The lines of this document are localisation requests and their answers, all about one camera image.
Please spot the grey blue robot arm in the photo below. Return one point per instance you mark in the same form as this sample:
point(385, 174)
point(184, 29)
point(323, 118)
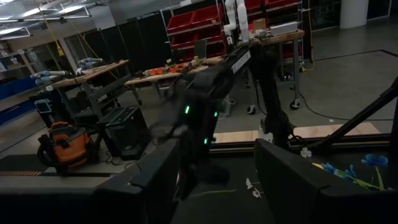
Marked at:
point(48, 76)
point(90, 62)

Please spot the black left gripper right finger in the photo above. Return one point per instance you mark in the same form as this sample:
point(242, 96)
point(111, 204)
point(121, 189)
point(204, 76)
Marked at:
point(289, 186)

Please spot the wooden workbench with casters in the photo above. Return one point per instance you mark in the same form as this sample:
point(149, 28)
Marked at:
point(280, 37)

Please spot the black mat with orange stripe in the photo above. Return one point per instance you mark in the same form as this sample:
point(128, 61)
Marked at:
point(18, 165)

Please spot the white box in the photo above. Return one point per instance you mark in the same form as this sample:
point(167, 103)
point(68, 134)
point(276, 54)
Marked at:
point(283, 28)

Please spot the orange shop vacuum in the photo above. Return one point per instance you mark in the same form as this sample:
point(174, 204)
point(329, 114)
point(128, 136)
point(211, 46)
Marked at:
point(68, 146)

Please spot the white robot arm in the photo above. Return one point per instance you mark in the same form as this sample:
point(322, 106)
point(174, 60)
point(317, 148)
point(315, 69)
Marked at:
point(243, 18)
point(230, 15)

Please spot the small cardboard box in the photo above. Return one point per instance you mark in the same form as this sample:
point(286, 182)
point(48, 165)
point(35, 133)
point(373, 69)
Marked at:
point(259, 24)

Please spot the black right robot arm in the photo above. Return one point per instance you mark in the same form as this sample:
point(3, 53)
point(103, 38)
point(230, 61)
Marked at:
point(267, 93)

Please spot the black computer case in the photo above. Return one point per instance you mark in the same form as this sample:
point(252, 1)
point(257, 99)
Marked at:
point(124, 130)

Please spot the blue artificial flower bunch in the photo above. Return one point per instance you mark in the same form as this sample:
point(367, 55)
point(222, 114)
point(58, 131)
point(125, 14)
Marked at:
point(374, 160)

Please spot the black table frame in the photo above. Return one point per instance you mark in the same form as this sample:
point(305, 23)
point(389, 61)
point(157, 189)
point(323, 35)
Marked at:
point(311, 145)

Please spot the row of blue bins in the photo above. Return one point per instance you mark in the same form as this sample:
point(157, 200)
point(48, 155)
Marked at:
point(15, 90)

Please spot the black diagonal frame brace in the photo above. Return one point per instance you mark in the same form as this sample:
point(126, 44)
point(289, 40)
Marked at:
point(357, 118)

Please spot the white round pillar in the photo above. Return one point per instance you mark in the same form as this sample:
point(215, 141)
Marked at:
point(354, 12)

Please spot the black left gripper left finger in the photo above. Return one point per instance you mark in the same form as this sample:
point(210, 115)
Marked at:
point(149, 193)

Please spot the shelf with red bins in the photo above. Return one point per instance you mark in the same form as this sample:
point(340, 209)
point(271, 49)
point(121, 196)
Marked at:
point(192, 21)

